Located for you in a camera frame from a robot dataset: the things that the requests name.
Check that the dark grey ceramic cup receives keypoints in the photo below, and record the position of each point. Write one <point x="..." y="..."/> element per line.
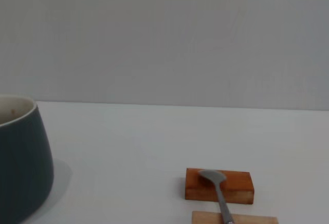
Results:
<point x="23" y="162"/>

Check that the orange brown wooden block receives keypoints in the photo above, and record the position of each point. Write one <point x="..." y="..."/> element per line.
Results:
<point x="236" y="185"/>

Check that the light wooden arch block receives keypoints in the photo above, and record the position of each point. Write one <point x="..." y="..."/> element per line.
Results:
<point x="205" y="217"/>

